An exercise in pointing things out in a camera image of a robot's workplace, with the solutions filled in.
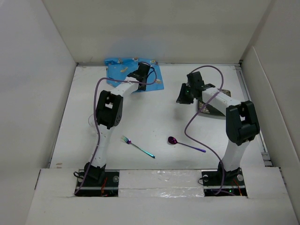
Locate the dark floral square plate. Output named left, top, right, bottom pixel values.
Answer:
left=198, top=89, right=231, bottom=117

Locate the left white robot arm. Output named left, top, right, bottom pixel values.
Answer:
left=84, top=62, right=155, bottom=186

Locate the blue space-print cloth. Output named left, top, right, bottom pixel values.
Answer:
left=104, top=58, right=164, bottom=91

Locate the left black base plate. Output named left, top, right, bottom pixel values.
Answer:
left=73, top=170, right=120, bottom=197

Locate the clear plastic cup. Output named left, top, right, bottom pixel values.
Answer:
left=88, top=114, right=96, bottom=128

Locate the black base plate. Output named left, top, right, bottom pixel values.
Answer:
left=73, top=170, right=120, bottom=197
left=198, top=168, right=247, bottom=196

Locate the iridescent fork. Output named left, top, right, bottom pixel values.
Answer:
left=121, top=136, right=156, bottom=159

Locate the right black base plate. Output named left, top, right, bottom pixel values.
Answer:
left=198, top=168, right=247, bottom=196

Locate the purple iridescent spoon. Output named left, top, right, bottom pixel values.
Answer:
left=168, top=136, right=206, bottom=153

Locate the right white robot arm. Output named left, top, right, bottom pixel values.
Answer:
left=176, top=72, right=260, bottom=185

